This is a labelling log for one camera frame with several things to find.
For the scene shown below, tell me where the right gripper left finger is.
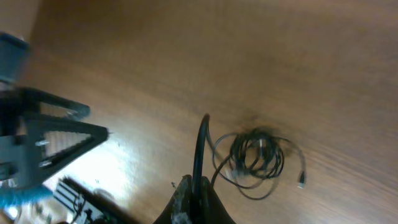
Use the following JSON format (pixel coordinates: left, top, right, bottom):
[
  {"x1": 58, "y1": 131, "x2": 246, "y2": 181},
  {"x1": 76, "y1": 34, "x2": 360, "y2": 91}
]
[{"x1": 154, "y1": 175, "x2": 193, "y2": 224}]

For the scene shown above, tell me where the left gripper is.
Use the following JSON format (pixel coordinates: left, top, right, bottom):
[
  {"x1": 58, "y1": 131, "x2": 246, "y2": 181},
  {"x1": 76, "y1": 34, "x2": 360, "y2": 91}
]
[{"x1": 1, "y1": 88, "x2": 109, "y2": 190}]

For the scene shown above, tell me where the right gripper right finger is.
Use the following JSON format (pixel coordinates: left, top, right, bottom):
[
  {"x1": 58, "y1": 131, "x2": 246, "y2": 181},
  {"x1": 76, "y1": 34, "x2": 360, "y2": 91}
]
[{"x1": 198, "y1": 177, "x2": 236, "y2": 224}]

